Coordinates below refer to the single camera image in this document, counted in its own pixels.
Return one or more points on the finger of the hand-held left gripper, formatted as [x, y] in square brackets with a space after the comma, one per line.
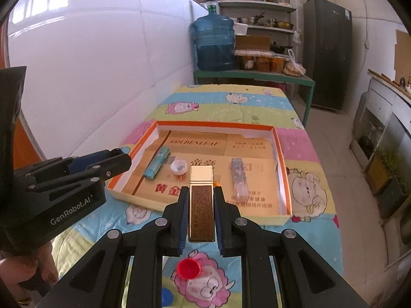
[86, 162]
[115, 166]

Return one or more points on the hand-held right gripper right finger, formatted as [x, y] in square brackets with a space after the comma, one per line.
[217, 221]

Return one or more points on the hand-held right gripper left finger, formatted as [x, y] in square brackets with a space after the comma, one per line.
[184, 221]

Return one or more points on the gold lighter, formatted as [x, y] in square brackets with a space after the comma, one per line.
[201, 205]

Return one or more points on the teal lighter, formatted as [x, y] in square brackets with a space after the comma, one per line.
[156, 163]

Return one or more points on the clear plastic lighter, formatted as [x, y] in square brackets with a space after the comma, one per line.
[240, 179]

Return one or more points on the red bottle cap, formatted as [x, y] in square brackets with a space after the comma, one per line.
[188, 269]

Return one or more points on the white bottle cap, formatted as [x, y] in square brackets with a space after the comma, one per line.
[179, 167]

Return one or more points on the orange rimmed cardboard tray box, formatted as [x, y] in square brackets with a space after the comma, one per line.
[257, 179]

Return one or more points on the blue bottle cap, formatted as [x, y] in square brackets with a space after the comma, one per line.
[167, 296]

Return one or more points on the person's left hand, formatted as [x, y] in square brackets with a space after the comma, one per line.
[32, 263]

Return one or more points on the green metal table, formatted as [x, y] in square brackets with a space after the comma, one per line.
[250, 76]

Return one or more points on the blue water jug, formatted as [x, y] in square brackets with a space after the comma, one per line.
[213, 45]

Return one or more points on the jar of orange preserves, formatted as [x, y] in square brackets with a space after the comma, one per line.
[246, 64]
[278, 65]
[263, 64]

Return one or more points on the yellow planter with plants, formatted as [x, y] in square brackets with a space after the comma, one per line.
[379, 176]

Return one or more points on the plastic bag of bread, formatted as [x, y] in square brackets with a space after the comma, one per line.
[293, 68]

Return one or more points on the dark planter with plants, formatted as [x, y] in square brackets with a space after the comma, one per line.
[393, 199]

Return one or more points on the brown cardboard box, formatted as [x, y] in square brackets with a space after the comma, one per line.
[252, 42]

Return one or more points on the black wok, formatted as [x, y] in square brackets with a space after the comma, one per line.
[280, 48]

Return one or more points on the white plastic container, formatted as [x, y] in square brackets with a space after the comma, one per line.
[240, 29]

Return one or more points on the steel pot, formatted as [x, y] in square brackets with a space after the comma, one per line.
[246, 20]

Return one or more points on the dark grey refrigerator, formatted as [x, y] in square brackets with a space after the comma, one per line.
[327, 54]

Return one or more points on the white kitchen counter cabinet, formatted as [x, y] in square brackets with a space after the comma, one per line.
[382, 102]

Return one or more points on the brass basin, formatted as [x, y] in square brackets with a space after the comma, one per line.
[284, 25]

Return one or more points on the white shelf rack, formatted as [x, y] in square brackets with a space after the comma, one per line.
[253, 4]

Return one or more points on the dark sauce bottle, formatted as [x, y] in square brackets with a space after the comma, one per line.
[402, 81]

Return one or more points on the orange wooden door frame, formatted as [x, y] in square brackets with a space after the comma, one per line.
[29, 141]

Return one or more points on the cardboard sheet on wall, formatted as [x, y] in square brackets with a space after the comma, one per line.
[404, 49]

